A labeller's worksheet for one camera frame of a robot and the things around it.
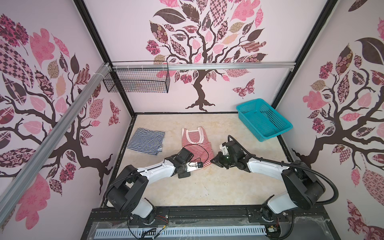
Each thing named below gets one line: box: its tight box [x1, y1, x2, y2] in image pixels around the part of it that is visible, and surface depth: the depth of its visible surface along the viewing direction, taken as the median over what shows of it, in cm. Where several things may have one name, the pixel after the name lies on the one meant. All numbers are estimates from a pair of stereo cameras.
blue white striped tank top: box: [127, 127, 165, 156], surface depth 102 cm
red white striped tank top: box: [181, 126, 214, 167], surface depth 105 cm
